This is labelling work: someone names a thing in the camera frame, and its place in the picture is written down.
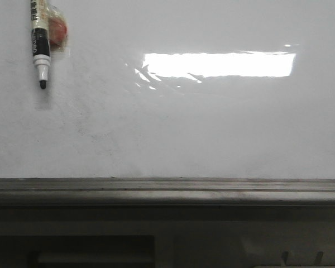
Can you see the white whiteboard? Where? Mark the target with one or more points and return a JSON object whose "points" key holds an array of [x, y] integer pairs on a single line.
{"points": [[212, 89]]}

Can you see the black and white whiteboard marker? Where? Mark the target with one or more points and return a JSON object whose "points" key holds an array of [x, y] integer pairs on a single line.
{"points": [[40, 40]]}

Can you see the red magnet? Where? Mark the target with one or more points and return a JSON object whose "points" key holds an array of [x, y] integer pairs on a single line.
{"points": [[58, 29]]}

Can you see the white slotted base stand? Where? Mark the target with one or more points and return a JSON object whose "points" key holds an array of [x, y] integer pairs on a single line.
{"points": [[168, 237]]}

